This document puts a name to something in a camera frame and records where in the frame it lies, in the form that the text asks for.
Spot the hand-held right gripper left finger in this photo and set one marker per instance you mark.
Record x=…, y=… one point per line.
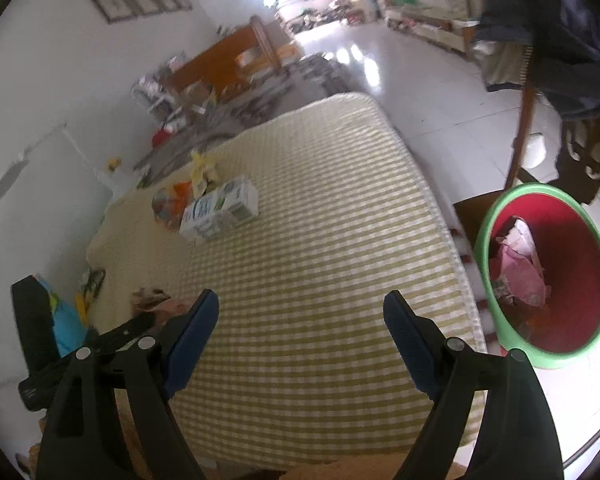
x=192, y=340

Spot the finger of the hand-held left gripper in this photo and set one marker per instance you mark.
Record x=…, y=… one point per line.
x=125, y=332

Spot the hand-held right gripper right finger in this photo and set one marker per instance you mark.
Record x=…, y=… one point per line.
x=407, y=347

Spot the brown pink single wrapper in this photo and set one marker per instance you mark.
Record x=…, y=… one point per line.
x=155, y=302

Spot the pink white plastic bag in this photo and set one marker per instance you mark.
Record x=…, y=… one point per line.
x=520, y=265

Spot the red bin with green rim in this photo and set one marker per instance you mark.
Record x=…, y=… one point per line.
x=575, y=260

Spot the white green milk carton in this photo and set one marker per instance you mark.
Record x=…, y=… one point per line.
x=220, y=210

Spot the orange snack packet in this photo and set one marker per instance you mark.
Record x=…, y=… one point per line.
x=172, y=205

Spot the yellow striped table mat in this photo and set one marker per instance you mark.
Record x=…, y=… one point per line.
x=320, y=240

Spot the white desk lamp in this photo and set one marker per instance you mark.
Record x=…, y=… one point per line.
x=7, y=180

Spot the small yellow object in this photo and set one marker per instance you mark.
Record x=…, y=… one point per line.
x=114, y=164

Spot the yellow crumpled wrapper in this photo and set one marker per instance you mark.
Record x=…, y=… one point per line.
x=202, y=170

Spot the red container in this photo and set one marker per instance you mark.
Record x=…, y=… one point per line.
x=162, y=138

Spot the white round pouch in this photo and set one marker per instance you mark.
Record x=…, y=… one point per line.
x=535, y=152

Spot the carved dark wooden chair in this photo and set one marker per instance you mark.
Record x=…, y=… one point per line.
x=585, y=170

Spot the white garment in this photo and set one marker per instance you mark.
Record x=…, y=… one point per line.
x=505, y=67

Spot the low white cabinet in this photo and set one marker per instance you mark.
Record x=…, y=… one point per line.
x=430, y=30

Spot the dark blue jacket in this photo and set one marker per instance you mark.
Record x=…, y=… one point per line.
x=565, y=35

